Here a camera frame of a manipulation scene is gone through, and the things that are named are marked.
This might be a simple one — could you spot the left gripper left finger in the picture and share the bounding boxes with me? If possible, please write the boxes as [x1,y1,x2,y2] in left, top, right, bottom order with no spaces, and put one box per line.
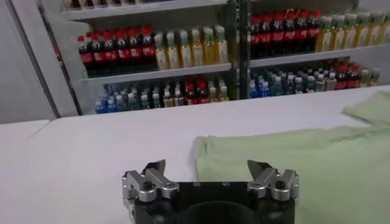
[121,159,180,208]

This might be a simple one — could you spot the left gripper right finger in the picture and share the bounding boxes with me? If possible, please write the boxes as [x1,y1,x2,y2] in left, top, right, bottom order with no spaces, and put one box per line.
[246,159,300,202]

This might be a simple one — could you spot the light green t-shirt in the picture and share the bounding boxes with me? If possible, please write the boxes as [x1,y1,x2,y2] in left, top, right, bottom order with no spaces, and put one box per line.
[194,91,390,224]

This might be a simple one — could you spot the blue water bottle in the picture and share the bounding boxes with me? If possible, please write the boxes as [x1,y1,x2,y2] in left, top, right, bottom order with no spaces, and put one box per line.
[258,79,271,98]
[249,79,259,99]
[94,99,106,115]
[106,96,118,113]

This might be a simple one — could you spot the small cola bottle red cap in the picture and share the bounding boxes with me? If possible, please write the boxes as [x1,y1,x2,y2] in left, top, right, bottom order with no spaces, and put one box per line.
[196,81,210,104]
[347,64,360,89]
[185,82,197,106]
[336,66,348,90]

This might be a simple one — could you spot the white metal shelf board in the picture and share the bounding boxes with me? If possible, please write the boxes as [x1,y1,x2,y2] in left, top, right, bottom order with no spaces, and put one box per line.
[80,62,233,88]
[249,42,390,69]
[60,0,229,21]

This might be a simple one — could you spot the yellow juice bottle green label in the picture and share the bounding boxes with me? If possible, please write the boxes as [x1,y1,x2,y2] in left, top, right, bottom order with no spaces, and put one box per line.
[166,31,181,69]
[355,12,371,48]
[316,15,333,53]
[202,26,216,66]
[380,13,390,45]
[154,32,169,71]
[190,28,204,67]
[331,15,345,51]
[343,13,358,49]
[368,11,385,46]
[178,29,193,68]
[213,25,229,65]

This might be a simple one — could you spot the white beverage display cabinet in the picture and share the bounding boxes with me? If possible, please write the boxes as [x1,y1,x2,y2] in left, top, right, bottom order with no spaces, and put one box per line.
[243,0,390,100]
[12,0,238,116]

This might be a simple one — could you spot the glass cabinet door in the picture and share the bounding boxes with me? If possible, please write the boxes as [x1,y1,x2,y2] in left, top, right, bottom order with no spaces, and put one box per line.
[9,0,83,118]

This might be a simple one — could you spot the black vertical cabinet post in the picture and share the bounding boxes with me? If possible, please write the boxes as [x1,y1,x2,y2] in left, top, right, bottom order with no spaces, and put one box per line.
[224,0,252,101]

